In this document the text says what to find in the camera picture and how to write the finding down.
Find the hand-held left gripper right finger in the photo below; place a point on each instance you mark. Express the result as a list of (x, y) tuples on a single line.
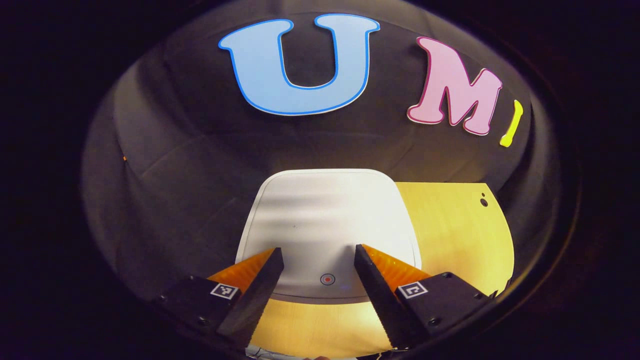
[(382, 300)]

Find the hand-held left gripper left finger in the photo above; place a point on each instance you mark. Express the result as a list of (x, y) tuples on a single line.
[(255, 300)]

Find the white desktop garbage bin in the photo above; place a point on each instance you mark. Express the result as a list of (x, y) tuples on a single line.
[(325, 215)]

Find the wooden desktop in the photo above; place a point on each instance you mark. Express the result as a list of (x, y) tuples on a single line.
[(450, 235)]

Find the black backdrop cloth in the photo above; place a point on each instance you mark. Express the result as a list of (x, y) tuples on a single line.
[(200, 150)]

